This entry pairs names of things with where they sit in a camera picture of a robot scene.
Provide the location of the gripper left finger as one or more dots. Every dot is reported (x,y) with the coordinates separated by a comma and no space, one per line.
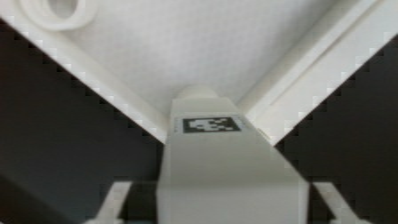
(109,212)

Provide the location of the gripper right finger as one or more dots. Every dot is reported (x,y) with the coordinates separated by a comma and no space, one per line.
(345,217)

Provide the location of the white desk leg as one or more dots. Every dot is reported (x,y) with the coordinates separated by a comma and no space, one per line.
(228,182)

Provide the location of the white desk tabletop tray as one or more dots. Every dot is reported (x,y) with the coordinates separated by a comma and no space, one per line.
(271,50)

